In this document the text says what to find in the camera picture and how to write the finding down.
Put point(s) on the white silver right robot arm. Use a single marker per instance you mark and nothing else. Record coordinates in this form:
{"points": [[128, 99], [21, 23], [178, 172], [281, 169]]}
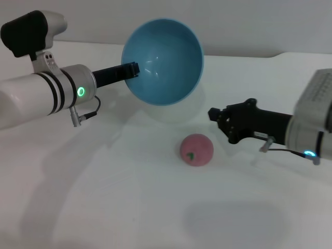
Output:
{"points": [[311, 140]]}

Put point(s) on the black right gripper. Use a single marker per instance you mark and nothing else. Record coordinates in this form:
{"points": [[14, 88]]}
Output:
{"points": [[254, 122]]}

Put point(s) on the pink toy peach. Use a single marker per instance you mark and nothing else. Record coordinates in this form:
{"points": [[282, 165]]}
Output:
{"points": [[198, 149]]}

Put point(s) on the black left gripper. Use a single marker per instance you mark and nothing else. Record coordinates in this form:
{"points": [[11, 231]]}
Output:
{"points": [[111, 75]]}

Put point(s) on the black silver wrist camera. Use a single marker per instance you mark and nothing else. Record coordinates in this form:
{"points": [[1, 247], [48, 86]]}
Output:
{"points": [[28, 31], [316, 93]]}

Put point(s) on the blue bowl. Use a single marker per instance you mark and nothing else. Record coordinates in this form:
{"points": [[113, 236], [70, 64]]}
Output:
{"points": [[168, 70]]}

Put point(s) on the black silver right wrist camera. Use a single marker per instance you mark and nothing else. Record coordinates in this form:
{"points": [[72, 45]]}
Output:
{"points": [[316, 93]]}

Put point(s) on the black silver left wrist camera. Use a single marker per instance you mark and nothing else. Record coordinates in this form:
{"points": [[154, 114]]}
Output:
{"points": [[28, 31]]}

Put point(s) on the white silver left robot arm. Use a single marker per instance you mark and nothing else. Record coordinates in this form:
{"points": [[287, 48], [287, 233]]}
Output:
{"points": [[33, 96]]}

